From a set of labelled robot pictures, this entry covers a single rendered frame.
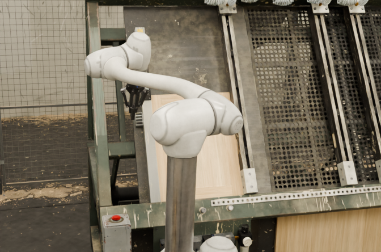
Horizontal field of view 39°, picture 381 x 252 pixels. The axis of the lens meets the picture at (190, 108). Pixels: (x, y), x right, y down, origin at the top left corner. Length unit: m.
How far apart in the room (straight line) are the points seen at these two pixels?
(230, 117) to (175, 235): 0.44
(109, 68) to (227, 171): 1.00
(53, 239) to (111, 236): 1.94
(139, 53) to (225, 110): 0.56
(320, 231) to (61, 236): 2.05
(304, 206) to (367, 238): 0.69
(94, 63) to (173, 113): 0.55
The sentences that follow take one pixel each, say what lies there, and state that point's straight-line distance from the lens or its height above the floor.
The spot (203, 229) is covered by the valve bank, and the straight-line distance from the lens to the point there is 2.73.
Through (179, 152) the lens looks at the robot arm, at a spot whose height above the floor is 1.45.
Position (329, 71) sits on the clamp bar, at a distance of 3.18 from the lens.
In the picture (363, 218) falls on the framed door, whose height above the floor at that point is 0.60.
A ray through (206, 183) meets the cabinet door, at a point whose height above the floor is 0.96.
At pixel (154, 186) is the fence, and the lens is 2.70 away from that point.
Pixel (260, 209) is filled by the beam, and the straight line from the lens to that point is 2.80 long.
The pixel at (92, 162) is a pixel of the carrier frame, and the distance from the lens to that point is 3.55.
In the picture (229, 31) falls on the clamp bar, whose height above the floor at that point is 1.68.
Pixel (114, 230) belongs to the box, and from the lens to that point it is 2.42.
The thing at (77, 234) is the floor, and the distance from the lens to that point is 4.38.
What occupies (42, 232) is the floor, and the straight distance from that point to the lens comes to 4.45.
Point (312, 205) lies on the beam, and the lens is 2.91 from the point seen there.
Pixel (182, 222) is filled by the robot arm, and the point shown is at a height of 1.19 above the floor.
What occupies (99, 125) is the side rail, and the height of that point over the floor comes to 1.25.
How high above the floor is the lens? 2.02
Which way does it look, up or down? 15 degrees down
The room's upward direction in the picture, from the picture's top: 1 degrees clockwise
